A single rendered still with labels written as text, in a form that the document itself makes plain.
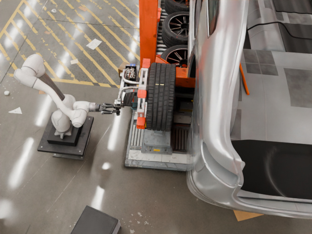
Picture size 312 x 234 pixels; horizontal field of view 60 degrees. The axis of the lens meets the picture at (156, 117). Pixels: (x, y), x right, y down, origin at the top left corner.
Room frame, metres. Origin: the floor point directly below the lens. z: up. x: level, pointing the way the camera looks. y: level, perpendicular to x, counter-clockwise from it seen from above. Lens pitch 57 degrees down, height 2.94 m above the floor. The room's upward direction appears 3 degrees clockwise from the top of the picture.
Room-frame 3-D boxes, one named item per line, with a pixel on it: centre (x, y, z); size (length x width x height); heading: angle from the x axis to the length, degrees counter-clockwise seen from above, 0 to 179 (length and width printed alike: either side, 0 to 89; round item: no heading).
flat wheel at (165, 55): (2.47, -0.33, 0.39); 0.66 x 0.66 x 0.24
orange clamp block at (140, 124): (1.31, 0.13, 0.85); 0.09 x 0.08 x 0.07; 179
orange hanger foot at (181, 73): (2.12, -0.22, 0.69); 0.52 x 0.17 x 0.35; 89
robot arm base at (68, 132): (1.45, 0.99, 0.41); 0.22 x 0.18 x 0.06; 2
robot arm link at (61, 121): (1.48, 1.00, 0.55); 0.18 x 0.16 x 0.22; 173
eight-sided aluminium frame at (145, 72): (1.62, 0.13, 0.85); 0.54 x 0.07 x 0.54; 179
